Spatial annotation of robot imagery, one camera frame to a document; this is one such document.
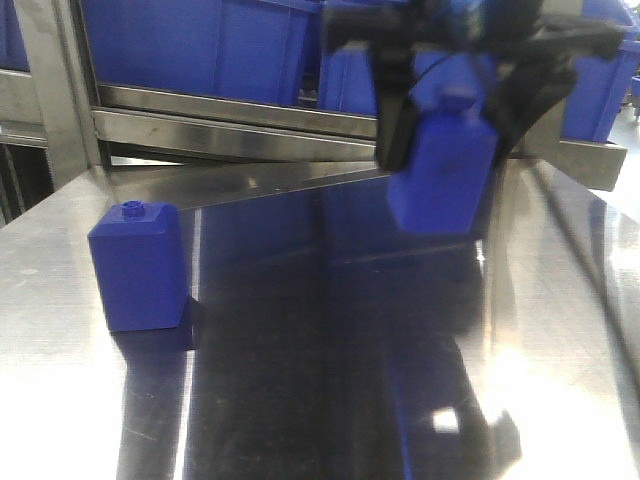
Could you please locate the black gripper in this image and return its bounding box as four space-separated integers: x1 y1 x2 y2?
322 1 625 171

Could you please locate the blue bottle part with cap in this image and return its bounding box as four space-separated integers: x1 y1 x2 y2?
387 87 498 235

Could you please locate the blue bottle part without cap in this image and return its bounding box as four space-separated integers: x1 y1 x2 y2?
87 200 189 332

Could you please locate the stainless steel shelf rack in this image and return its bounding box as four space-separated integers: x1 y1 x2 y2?
14 0 628 192

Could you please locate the blue plastic bin middle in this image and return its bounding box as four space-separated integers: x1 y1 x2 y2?
317 49 376 116

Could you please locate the blue plastic bin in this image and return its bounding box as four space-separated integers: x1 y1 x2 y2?
561 1 639 143
82 1 321 106
317 49 376 116

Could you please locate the blue plastic bin right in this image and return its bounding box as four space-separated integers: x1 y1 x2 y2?
561 1 639 143

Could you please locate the blue plastic bin left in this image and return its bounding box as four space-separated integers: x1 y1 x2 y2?
82 1 321 106

